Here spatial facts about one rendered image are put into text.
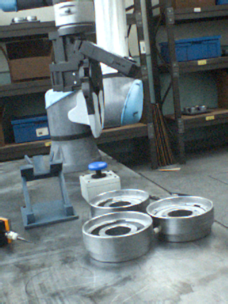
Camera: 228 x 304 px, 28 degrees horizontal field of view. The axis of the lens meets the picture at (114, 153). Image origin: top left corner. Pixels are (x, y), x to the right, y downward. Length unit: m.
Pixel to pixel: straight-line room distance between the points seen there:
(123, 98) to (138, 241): 0.60
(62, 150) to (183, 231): 0.61
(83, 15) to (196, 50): 3.83
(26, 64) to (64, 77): 3.30
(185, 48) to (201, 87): 0.75
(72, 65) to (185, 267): 0.43
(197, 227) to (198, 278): 0.12
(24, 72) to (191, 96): 1.98
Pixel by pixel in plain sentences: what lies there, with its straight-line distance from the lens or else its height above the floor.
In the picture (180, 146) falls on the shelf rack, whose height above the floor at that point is 0.19.
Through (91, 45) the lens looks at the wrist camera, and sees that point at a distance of 0.85.
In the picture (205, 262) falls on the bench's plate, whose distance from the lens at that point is 0.63.
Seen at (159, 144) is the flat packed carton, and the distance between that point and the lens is 4.52.
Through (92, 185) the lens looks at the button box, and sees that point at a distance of 0.91.
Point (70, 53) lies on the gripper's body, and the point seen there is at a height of 1.10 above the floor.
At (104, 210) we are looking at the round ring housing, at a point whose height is 0.84.
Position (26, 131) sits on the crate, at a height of 0.56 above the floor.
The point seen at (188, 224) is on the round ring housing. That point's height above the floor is 0.83.
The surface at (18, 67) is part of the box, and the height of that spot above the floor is 1.13.
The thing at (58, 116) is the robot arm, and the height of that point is 0.95.
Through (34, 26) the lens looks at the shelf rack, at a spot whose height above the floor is 1.47.
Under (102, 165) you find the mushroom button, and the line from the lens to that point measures 0.93.
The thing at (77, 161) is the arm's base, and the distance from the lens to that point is 1.21.
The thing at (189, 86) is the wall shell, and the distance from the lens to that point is 5.17.
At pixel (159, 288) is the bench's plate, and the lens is 0.57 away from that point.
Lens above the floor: 1.07
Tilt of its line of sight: 11 degrees down
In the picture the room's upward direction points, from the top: 7 degrees counter-clockwise
